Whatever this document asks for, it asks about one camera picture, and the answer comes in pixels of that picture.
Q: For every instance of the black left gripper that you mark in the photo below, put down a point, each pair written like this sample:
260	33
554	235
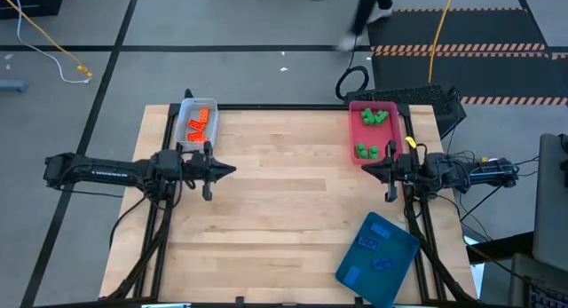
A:
197	168

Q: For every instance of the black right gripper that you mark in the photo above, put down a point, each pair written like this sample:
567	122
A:
404	170

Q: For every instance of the green two-stud block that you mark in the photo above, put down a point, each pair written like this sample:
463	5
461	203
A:
367	116
361	151
374	153
381	117

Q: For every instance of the orange eight-stud block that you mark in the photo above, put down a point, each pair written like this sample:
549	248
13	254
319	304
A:
206	140
204	115
195	136
196	124

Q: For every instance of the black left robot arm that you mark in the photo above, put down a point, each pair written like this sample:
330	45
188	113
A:
111	172

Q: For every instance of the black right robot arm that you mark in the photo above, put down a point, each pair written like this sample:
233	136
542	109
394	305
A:
488	172

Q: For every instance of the pink plastic bin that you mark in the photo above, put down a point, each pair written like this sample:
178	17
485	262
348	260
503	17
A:
377	137

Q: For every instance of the yellow tag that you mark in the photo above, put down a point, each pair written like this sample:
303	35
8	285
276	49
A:
410	142

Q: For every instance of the grey plastic bin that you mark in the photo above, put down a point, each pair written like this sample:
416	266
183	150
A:
183	121

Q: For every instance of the black computer case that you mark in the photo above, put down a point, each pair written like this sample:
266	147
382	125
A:
421	97

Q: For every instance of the blue plastic tray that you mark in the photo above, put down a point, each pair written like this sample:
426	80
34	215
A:
399	255

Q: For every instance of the black hazard-striped floor mat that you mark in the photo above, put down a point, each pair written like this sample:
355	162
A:
466	73

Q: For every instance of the black table clamp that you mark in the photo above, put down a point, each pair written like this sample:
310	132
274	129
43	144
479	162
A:
357	301
239	300

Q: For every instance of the dark shelf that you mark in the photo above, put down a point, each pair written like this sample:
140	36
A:
506	248

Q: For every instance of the person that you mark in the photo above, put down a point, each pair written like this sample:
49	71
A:
368	6

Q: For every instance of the grey flat panel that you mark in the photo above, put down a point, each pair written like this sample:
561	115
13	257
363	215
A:
552	201

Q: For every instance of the grey box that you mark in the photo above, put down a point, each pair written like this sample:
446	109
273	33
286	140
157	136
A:
532	277

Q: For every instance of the grey-blue furniture foot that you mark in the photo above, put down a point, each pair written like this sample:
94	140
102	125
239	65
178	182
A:
13	86

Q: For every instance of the dark box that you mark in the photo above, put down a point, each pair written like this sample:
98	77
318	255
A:
31	2

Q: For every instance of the black aluminium table frame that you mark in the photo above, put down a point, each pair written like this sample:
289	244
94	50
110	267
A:
288	107

